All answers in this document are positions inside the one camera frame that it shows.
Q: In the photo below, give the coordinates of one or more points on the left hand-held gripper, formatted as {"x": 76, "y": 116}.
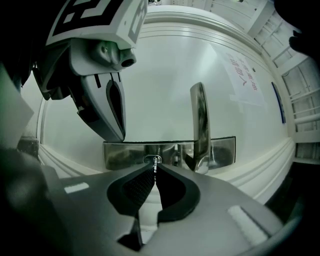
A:
{"x": 87, "y": 30}

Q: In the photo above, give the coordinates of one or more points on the white door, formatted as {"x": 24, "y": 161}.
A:
{"x": 162, "y": 100}

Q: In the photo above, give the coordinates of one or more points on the blue door sign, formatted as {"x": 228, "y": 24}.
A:
{"x": 279, "y": 102}

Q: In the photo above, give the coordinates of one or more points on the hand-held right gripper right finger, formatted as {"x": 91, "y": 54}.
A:
{"x": 212, "y": 200}

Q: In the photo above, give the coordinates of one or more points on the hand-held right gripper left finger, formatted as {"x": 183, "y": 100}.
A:
{"x": 100, "y": 200}

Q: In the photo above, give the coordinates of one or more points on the red-lettered paper door notice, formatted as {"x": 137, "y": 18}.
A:
{"x": 240, "y": 82}

